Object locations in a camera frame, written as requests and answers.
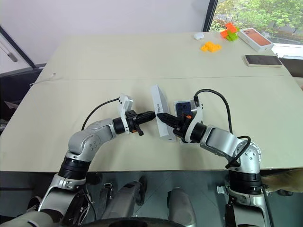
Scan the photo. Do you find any black furniture beside table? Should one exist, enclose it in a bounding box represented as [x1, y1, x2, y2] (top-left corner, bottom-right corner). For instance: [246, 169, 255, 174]
[0, 63, 47, 133]

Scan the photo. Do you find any orange and green block stack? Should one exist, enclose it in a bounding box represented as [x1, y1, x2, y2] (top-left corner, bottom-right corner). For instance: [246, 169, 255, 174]
[219, 22, 239, 42]

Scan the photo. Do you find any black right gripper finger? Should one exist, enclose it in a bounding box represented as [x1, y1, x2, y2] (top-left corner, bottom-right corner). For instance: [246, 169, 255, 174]
[156, 113, 183, 124]
[156, 114, 181, 130]

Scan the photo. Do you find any grey rounded shape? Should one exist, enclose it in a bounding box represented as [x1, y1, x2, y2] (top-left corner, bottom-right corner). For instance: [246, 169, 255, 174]
[0, 210, 64, 227]

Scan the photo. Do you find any grey cord pull handle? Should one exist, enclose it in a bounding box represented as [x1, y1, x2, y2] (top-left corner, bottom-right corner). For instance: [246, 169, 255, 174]
[0, 39, 18, 63]

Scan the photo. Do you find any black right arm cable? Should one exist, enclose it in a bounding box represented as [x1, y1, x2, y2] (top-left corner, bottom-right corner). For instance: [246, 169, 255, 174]
[193, 88, 252, 169]

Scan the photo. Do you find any grey robot leg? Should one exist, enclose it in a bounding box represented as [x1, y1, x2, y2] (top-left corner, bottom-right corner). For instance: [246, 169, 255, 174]
[100, 176, 148, 222]
[167, 186, 197, 227]

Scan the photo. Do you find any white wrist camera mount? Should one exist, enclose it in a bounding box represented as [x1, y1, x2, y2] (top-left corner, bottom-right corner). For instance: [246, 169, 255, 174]
[117, 94, 134, 135]
[183, 98, 205, 143]

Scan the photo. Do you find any black slanted bar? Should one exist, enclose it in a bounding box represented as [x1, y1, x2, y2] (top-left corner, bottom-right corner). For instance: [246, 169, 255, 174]
[0, 25, 36, 70]

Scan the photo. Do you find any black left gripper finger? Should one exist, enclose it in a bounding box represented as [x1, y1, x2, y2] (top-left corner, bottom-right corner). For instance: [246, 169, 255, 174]
[138, 111, 157, 120]
[138, 114, 157, 124]

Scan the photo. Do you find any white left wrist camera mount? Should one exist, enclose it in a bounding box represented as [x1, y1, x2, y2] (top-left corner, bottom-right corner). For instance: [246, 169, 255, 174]
[117, 94, 134, 135]

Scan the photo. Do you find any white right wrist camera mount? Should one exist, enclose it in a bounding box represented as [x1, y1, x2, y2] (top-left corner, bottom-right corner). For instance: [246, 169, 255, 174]
[183, 98, 205, 143]

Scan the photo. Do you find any phone box with orange print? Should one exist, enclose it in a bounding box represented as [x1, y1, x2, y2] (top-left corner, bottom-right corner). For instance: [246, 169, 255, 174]
[237, 27, 275, 53]

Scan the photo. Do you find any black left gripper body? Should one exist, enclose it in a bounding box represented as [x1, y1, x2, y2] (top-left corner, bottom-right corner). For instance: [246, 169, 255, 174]
[125, 109, 145, 137]

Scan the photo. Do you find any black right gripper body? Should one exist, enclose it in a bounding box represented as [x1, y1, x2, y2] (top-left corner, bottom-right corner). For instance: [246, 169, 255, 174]
[172, 113, 192, 144]

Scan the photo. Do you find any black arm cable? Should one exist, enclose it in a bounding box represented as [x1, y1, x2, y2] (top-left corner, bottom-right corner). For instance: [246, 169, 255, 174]
[81, 98, 120, 131]
[193, 88, 252, 169]

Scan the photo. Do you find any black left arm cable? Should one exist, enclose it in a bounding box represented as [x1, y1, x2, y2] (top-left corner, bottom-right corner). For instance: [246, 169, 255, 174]
[81, 98, 120, 131]

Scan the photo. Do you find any phone in tan case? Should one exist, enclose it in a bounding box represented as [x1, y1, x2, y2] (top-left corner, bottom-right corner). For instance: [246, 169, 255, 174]
[244, 54, 283, 69]

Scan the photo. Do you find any white window sill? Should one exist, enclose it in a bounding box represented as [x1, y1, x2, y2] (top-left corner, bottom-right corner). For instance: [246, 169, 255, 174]
[271, 43, 303, 59]

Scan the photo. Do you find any thin white cable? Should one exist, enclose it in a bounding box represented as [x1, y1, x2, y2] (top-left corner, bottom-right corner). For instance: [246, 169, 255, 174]
[29, 73, 57, 87]

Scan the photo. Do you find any black window frame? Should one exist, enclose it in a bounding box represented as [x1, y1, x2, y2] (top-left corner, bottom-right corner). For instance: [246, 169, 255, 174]
[202, 0, 219, 33]

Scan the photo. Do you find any yellow toy block cluster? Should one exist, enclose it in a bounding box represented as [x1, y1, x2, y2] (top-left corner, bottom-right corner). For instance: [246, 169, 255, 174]
[200, 41, 223, 53]

